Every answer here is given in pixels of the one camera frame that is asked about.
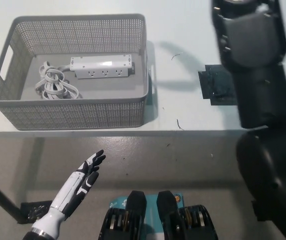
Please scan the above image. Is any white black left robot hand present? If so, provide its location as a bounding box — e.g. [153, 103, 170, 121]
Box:
[49, 149, 107, 221]

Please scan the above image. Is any white power strip with cord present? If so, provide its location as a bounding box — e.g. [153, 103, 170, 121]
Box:
[34, 54, 137, 101]

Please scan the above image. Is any black table leg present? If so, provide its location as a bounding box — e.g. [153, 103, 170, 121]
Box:
[0, 172, 25, 225]

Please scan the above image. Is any grey perforated plastic basket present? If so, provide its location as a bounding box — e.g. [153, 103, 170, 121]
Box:
[0, 13, 157, 131]

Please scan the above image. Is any black teal robot body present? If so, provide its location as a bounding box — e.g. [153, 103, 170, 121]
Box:
[97, 190, 219, 240]

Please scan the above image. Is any black tape patch on table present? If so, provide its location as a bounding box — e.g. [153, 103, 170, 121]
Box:
[197, 63, 238, 107]

